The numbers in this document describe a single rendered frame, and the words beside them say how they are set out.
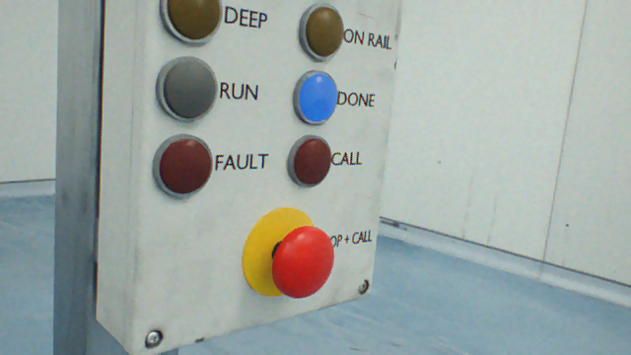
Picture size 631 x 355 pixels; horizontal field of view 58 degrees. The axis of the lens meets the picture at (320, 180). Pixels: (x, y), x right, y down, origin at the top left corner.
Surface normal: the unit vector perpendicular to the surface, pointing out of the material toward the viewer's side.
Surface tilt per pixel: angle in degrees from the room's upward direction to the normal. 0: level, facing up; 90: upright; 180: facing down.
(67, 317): 90
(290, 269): 88
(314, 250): 85
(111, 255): 90
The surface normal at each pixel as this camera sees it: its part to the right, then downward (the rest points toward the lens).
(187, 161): 0.66, 0.14
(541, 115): -0.66, 0.07
